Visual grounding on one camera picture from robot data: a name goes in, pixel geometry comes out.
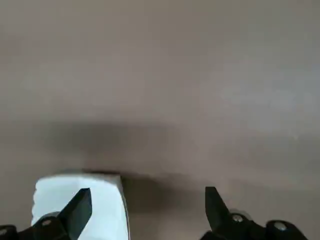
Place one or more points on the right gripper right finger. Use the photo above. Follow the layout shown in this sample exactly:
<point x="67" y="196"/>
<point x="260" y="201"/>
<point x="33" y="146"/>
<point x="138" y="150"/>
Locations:
<point x="217" y="215"/>

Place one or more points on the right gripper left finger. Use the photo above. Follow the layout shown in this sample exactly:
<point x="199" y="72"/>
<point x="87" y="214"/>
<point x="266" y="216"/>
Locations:
<point x="72" y="217"/>

